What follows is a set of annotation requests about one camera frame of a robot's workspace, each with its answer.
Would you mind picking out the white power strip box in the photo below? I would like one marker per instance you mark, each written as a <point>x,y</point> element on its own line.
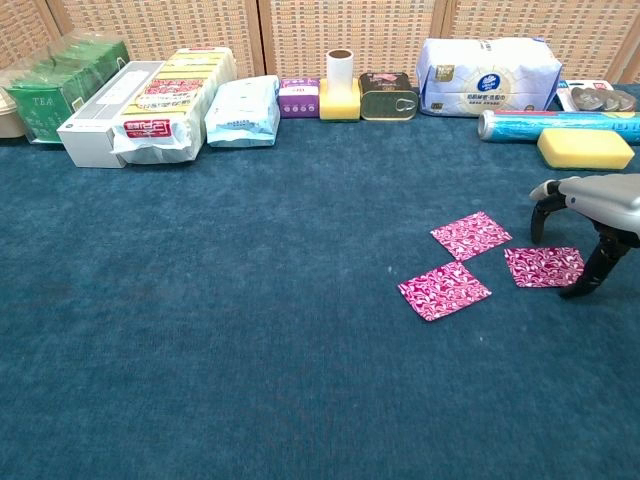
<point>92,132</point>

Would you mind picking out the yellow green scouring sponge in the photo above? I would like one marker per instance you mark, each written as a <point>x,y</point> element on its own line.
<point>582,147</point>

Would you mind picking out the pink glitter cloth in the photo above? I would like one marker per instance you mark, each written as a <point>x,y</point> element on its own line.
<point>444,290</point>

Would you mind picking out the woven bamboo folding screen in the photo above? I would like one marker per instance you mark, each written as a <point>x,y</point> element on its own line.
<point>350,30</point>

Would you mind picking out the gold black luncheon meat can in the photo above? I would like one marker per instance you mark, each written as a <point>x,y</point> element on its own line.
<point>387,102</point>

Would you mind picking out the yellow sponge holding roll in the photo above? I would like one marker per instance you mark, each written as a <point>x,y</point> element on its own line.
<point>339,106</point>

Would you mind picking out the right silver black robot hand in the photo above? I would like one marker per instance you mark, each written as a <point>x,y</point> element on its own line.
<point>600,200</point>

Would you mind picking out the light blue wet wipes pack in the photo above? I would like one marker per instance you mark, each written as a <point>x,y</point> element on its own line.
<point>242,112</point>

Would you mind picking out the beige lidded food container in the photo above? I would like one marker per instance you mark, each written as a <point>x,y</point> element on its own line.
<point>10,117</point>

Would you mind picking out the white roll with cardboard core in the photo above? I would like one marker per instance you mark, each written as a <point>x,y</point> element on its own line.
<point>340,70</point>

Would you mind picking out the white blue tissue pack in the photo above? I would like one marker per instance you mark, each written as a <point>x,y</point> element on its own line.
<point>490,80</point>

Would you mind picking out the blue cling wrap roll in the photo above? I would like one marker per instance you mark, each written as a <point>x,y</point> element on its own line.
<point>520,127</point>

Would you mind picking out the yellow red snack pack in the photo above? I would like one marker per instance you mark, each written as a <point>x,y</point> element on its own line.
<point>170,95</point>

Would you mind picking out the clear box green tea bags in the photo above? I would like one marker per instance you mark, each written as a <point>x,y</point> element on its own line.
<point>45,107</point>

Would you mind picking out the teal felt table cover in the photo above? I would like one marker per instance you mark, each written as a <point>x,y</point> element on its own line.
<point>250,325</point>

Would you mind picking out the small purple box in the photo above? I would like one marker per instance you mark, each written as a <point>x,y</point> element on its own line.
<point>299,100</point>

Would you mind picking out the pack of metal discs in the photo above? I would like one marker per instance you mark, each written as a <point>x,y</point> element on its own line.
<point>600,97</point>

